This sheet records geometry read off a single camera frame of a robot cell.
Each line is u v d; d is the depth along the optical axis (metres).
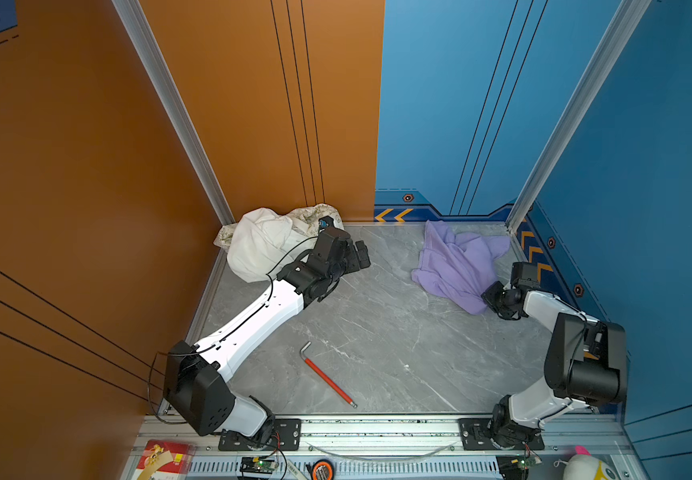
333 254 0.58
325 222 0.69
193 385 0.40
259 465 0.71
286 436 0.74
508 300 0.72
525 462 0.70
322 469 0.67
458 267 1.01
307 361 0.85
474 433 0.73
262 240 0.97
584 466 0.64
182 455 0.68
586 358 0.46
